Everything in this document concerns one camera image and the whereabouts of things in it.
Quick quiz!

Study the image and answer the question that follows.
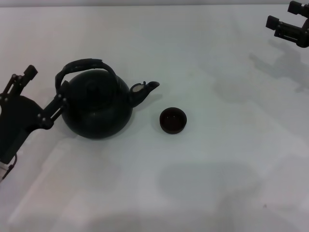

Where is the black round teapot with handle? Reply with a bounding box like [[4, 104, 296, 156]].
[[55, 57, 160, 140]]

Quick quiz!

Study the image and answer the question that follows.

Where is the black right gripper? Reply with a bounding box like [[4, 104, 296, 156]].
[[265, 0, 309, 48]]

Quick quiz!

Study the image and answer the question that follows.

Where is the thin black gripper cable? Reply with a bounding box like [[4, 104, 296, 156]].
[[1, 154, 19, 180]]

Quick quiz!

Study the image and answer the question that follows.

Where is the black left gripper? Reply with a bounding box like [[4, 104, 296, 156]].
[[0, 64, 70, 163]]

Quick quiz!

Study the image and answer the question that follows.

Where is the small dark brown teacup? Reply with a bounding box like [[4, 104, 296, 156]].
[[159, 107, 187, 135]]

